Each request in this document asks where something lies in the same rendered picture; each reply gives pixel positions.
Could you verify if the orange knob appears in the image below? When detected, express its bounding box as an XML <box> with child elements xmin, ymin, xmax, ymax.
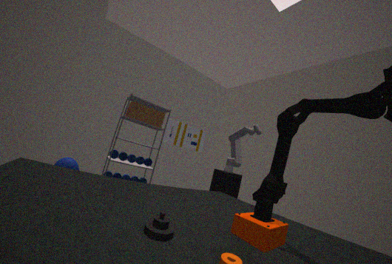
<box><xmin>219</xmin><ymin>253</ymin><xmax>243</xmax><ymax>264</ymax></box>

